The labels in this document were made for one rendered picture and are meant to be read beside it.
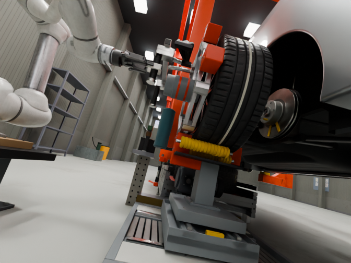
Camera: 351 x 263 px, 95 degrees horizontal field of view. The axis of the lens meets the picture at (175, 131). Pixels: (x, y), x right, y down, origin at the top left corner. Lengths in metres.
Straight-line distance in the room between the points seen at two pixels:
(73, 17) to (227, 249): 1.06
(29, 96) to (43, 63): 0.23
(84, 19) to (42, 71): 0.57
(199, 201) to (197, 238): 0.23
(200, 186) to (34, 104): 1.03
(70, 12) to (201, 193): 0.96
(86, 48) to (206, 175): 0.83
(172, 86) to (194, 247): 0.76
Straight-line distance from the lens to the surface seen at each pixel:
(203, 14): 2.05
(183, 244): 0.72
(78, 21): 0.85
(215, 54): 0.73
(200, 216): 0.76
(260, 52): 0.89
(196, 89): 0.74
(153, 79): 0.81
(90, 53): 0.91
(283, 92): 1.21
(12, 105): 1.15
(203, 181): 0.89
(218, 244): 0.75
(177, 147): 0.85
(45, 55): 1.35
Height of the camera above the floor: 0.38
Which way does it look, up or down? 13 degrees up
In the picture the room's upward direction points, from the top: 13 degrees clockwise
